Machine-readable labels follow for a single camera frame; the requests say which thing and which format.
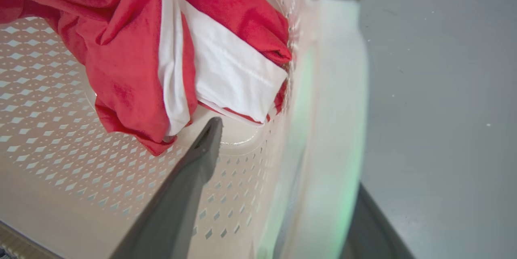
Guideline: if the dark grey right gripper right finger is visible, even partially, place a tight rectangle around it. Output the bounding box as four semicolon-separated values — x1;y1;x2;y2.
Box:
340;183;416;259

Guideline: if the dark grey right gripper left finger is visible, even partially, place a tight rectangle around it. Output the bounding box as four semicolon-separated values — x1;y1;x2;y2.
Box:
110;117;224;259

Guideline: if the beige perforated plastic laundry basket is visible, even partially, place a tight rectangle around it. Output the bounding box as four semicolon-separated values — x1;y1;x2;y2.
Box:
0;0;369;259

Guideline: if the red and white garment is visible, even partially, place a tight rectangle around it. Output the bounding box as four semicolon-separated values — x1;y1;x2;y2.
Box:
0;0;292;157

